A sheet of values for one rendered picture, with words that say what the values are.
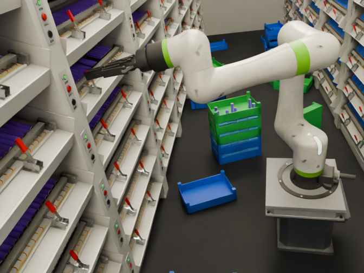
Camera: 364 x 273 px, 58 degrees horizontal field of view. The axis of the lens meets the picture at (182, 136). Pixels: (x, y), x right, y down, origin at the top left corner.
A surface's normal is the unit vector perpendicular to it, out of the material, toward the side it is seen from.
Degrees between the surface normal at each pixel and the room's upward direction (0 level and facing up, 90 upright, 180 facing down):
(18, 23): 90
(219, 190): 0
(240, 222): 0
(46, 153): 21
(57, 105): 90
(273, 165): 5
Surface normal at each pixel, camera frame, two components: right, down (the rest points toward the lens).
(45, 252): 0.22, -0.80
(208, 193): -0.14, -0.84
